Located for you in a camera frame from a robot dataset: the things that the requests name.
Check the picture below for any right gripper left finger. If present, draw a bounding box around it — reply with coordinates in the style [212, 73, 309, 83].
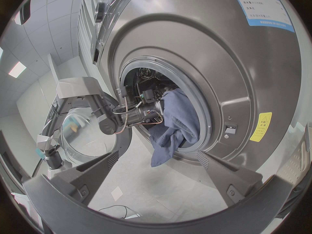
[57, 150, 120, 206]

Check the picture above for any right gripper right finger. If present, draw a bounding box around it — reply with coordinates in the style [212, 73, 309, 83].
[197, 150, 263, 207]

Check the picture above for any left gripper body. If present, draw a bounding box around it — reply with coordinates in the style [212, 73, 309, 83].
[127, 101, 165, 127]

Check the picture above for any blue garment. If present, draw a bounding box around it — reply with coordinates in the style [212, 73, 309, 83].
[149, 88, 201, 168]

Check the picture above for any washing machine door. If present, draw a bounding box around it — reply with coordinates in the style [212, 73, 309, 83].
[61, 99, 133, 167]

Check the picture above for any cream laundry basket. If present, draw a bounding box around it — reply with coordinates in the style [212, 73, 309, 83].
[275, 122, 312, 192]

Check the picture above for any grey washing machine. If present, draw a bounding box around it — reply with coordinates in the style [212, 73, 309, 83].
[91, 0, 308, 180]

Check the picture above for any ceiling light panel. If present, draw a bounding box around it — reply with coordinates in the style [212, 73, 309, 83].
[8, 61, 27, 78]

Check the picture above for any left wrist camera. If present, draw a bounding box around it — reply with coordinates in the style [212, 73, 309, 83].
[142, 89, 154, 104]

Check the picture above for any black cable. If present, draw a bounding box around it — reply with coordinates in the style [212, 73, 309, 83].
[97, 204, 142, 220]

